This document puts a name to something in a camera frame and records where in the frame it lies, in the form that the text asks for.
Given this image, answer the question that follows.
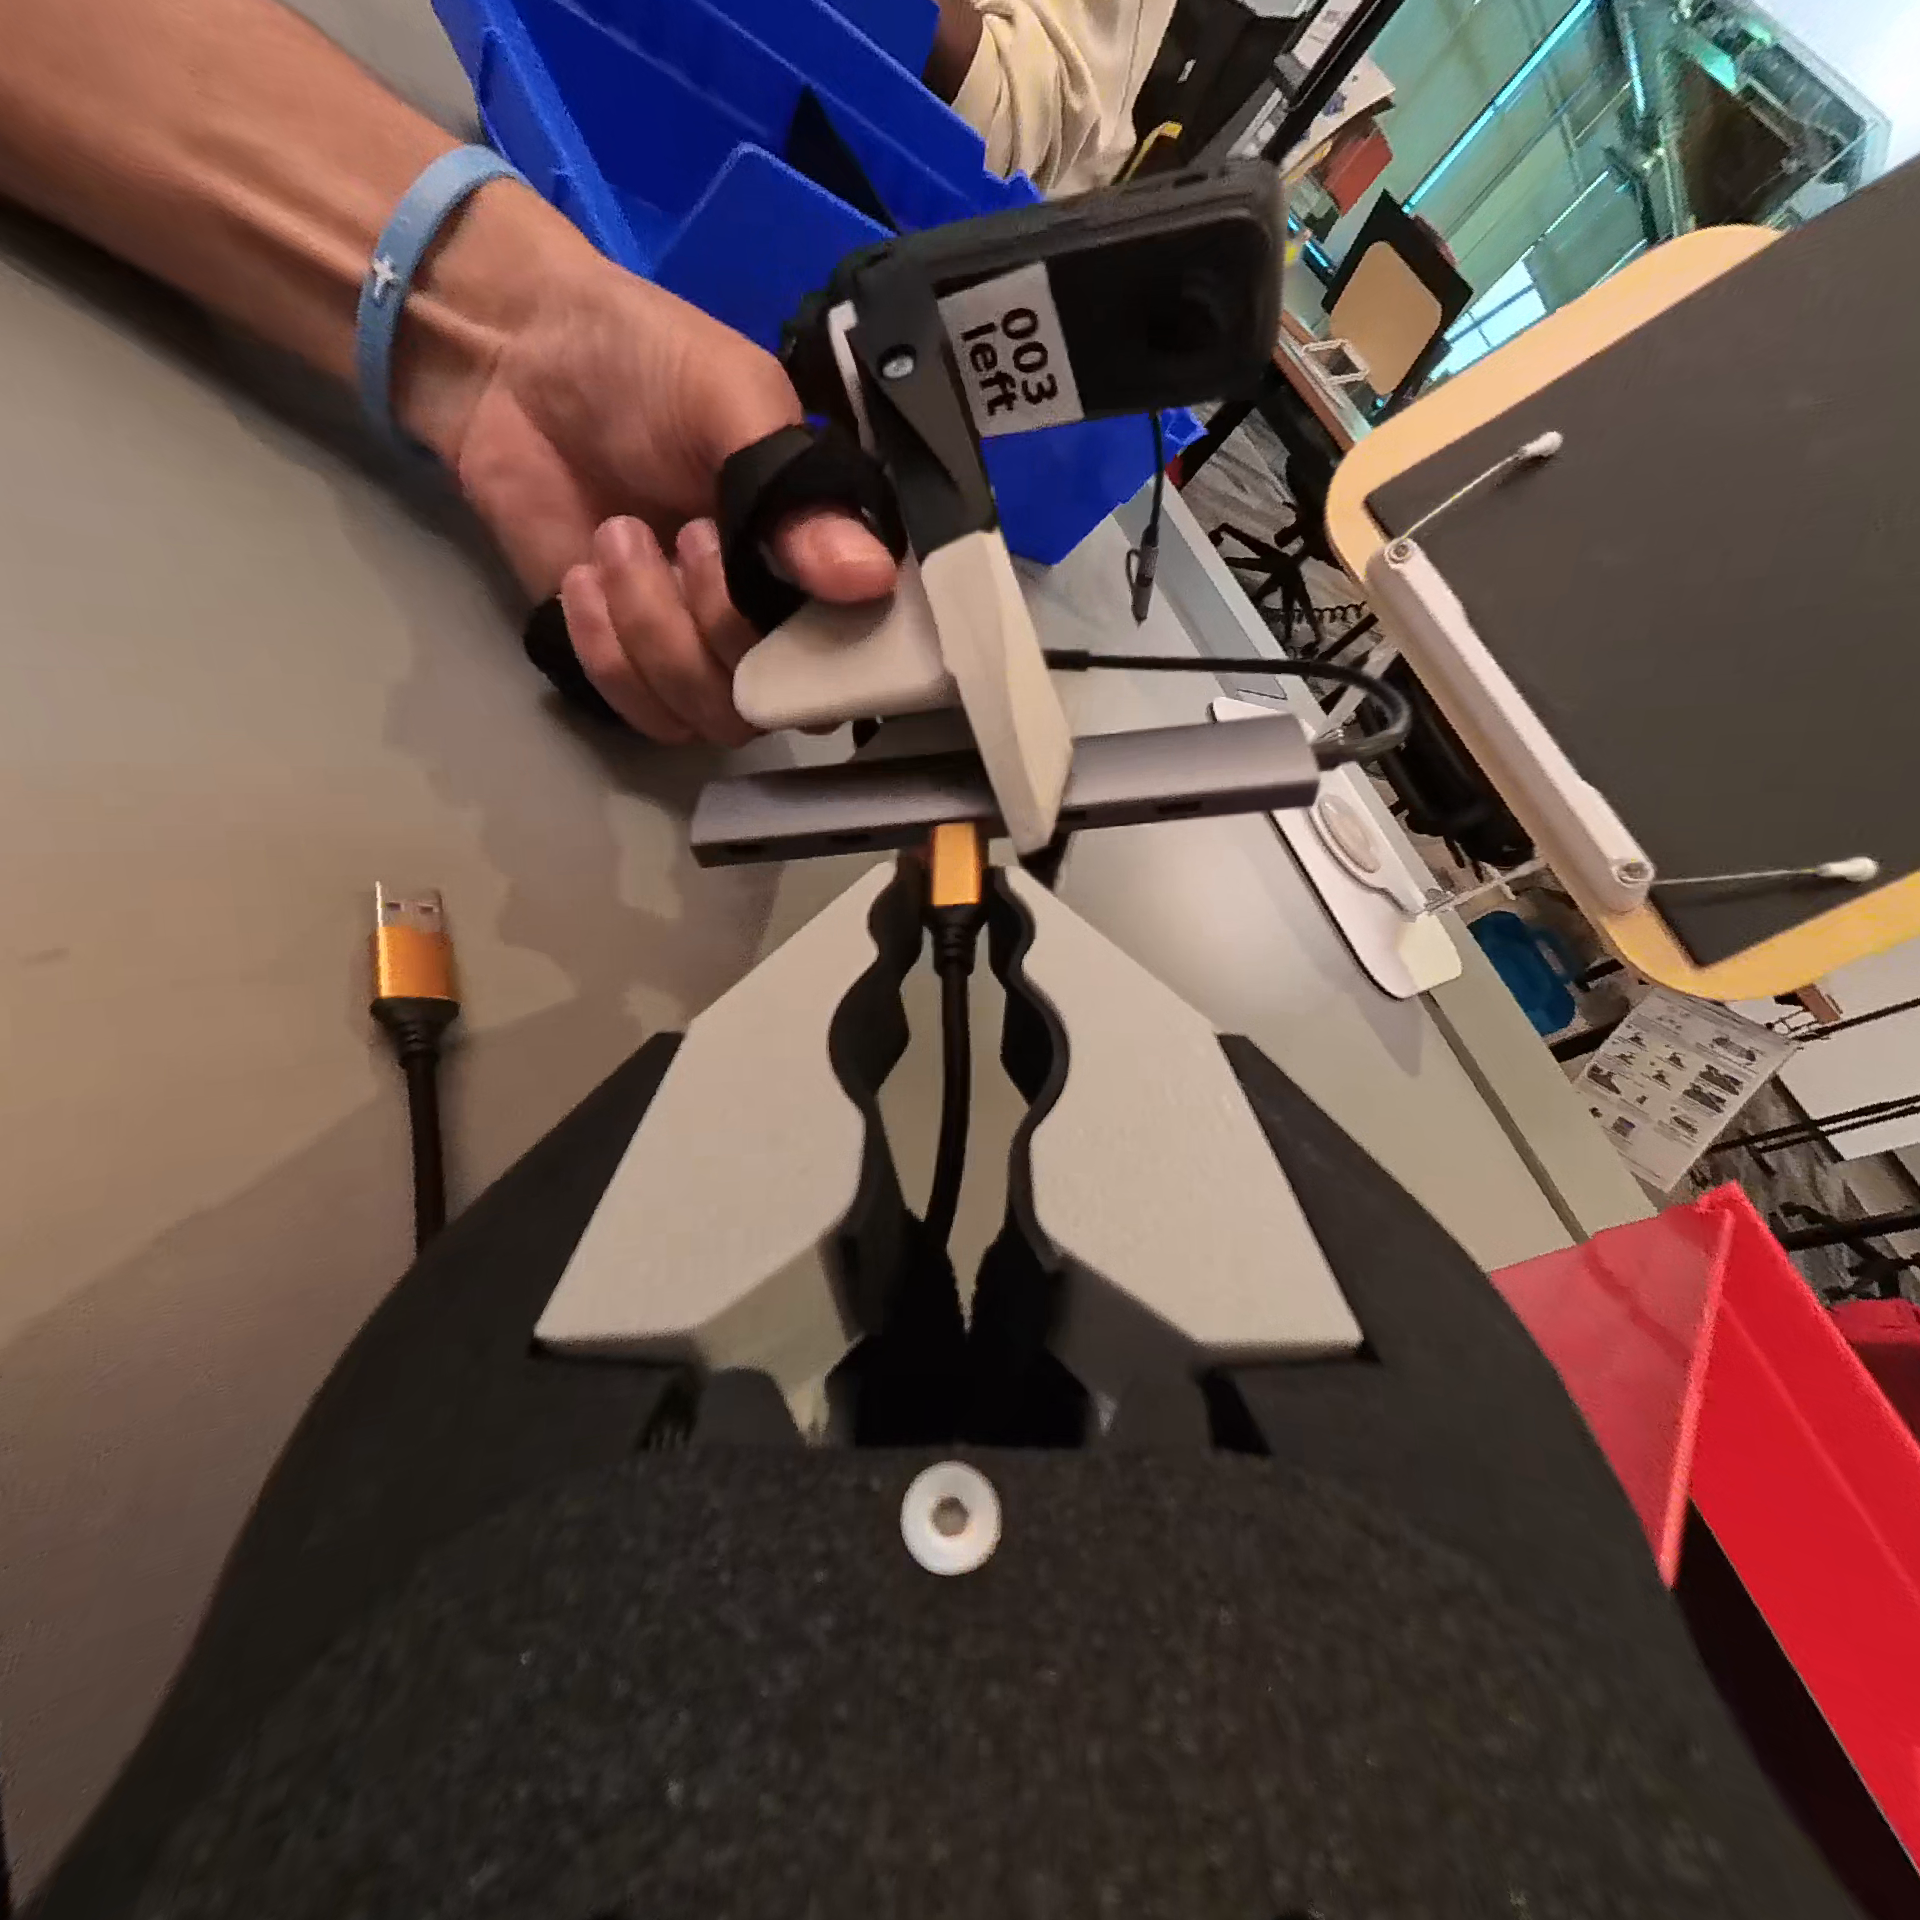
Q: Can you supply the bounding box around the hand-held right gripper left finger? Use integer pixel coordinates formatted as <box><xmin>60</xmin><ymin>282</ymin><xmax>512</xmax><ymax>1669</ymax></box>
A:
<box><xmin>530</xmin><ymin>862</ymin><xmax>971</xmax><ymax>1441</ymax></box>

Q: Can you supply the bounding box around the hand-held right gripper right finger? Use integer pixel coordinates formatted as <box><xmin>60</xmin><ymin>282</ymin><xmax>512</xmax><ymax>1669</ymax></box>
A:
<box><xmin>973</xmin><ymin>870</ymin><xmax>1368</xmax><ymax>1441</ymax></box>

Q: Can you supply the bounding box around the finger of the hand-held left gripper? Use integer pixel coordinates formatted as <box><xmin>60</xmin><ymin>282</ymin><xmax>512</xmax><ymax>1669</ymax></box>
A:
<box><xmin>915</xmin><ymin>525</ymin><xmax>1078</xmax><ymax>860</ymax></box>
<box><xmin>730</xmin><ymin>576</ymin><xmax>967</xmax><ymax>739</ymax></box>

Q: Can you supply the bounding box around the grey USB hub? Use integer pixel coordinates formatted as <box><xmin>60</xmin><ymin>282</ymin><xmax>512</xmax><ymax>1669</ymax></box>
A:
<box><xmin>691</xmin><ymin>649</ymin><xmax>1417</xmax><ymax>870</ymax></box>

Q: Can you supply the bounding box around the blue storage bin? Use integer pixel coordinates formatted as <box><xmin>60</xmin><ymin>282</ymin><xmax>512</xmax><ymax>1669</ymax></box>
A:
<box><xmin>434</xmin><ymin>0</ymin><xmax>1211</xmax><ymax>565</ymax></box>

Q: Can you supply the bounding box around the red storage bin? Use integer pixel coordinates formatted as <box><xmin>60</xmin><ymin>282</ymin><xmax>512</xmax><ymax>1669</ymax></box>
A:
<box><xmin>1493</xmin><ymin>1183</ymin><xmax>1920</xmax><ymax>1878</ymax></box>

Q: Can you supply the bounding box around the person's left forearm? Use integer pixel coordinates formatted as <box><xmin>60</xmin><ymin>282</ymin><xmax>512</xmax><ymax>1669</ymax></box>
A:
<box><xmin>0</xmin><ymin>0</ymin><xmax>452</xmax><ymax>379</ymax></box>

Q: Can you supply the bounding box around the grey desk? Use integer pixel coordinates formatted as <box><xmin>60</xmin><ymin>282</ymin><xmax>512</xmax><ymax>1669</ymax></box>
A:
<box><xmin>0</xmin><ymin>195</ymin><xmax>1652</xmax><ymax>1892</ymax></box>

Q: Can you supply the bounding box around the person's left hand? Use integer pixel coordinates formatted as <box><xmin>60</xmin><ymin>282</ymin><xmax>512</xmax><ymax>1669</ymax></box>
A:
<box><xmin>397</xmin><ymin>192</ymin><xmax>907</xmax><ymax>748</ymax></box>

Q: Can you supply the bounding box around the wooden board with black panel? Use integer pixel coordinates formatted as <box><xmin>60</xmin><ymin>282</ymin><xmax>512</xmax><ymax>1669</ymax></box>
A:
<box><xmin>1327</xmin><ymin>195</ymin><xmax>1472</xmax><ymax>409</ymax></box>
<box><xmin>1327</xmin><ymin>150</ymin><xmax>1920</xmax><ymax>1004</ymax></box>

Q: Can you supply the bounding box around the blue plastic container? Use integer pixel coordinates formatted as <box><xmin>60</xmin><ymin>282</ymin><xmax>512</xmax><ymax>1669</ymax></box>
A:
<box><xmin>1471</xmin><ymin>913</ymin><xmax>1578</xmax><ymax>1038</ymax></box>

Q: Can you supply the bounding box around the white tablet stand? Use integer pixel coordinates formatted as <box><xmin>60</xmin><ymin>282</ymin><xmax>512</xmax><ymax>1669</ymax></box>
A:
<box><xmin>1207</xmin><ymin>435</ymin><xmax>1884</xmax><ymax>1001</ymax></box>

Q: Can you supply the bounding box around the printed paper sheet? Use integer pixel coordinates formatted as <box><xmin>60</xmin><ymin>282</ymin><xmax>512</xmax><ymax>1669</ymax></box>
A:
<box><xmin>1574</xmin><ymin>983</ymin><xmax>1795</xmax><ymax>1194</ymax></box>

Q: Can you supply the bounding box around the blue wristband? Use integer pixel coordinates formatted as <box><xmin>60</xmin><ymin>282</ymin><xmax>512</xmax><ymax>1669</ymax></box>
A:
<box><xmin>354</xmin><ymin>145</ymin><xmax>525</xmax><ymax>461</ymax></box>

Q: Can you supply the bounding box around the red stool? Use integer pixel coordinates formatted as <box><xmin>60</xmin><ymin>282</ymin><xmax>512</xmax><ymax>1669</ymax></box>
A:
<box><xmin>1822</xmin><ymin>1296</ymin><xmax>1920</xmax><ymax>1399</ymax></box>

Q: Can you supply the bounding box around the black coiled cable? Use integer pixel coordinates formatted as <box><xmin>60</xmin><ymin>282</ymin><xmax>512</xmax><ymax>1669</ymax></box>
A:
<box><xmin>1261</xmin><ymin>525</ymin><xmax>1386</xmax><ymax>651</ymax></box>

